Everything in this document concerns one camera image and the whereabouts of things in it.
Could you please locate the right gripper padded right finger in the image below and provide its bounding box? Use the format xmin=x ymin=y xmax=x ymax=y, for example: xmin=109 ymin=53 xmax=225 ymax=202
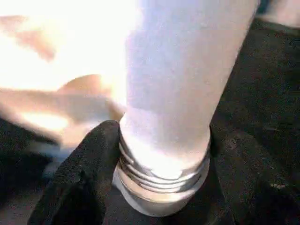
xmin=209 ymin=127 xmax=300 ymax=225

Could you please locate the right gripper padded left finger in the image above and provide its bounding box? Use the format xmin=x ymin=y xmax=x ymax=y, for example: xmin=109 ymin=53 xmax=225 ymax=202
xmin=28 ymin=120 xmax=121 ymax=225

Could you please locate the white plastic table top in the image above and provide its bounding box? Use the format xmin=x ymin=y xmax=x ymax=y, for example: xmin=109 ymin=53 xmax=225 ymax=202
xmin=0 ymin=0 xmax=141 ymax=155

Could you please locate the white plastic table leg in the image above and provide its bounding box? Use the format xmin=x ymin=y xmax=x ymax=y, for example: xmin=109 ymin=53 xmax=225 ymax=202
xmin=112 ymin=0 xmax=261 ymax=217

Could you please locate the black plastic mat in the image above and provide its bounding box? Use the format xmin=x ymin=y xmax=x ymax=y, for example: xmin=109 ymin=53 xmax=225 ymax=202
xmin=0 ymin=19 xmax=300 ymax=225

